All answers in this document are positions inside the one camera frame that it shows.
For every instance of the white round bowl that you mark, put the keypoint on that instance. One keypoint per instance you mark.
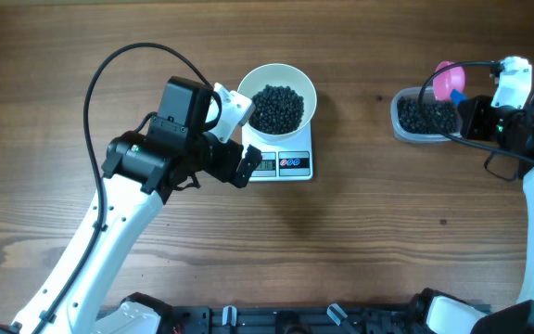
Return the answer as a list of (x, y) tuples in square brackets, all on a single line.
[(279, 74)]

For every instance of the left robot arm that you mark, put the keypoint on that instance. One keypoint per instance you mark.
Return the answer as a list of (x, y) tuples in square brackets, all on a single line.
[(190, 133)]

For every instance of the white digital kitchen scale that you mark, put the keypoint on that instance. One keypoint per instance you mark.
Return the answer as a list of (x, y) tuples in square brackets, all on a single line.
[(284, 159)]

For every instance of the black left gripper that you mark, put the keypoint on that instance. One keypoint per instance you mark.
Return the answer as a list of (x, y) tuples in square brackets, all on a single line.
[(225, 171)]

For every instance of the clear plastic bean container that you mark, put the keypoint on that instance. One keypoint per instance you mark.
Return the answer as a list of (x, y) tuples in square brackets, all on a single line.
[(404, 136)]

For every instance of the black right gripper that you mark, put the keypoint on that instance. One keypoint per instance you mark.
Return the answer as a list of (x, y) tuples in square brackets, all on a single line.
[(474, 110)]

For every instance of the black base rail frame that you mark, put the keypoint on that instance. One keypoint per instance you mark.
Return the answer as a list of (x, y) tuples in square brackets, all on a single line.
[(295, 320)]

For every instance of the pink scoop blue handle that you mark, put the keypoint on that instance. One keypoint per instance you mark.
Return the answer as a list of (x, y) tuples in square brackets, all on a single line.
[(449, 86)]

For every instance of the black beans in bowl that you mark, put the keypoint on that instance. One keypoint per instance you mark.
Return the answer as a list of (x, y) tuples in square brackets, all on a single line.
[(278, 110)]

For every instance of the black beans in container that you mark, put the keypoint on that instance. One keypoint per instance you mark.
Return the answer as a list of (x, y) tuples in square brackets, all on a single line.
[(427, 116)]

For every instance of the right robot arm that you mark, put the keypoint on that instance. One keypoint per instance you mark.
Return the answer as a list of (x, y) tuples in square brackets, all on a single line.
[(447, 314)]

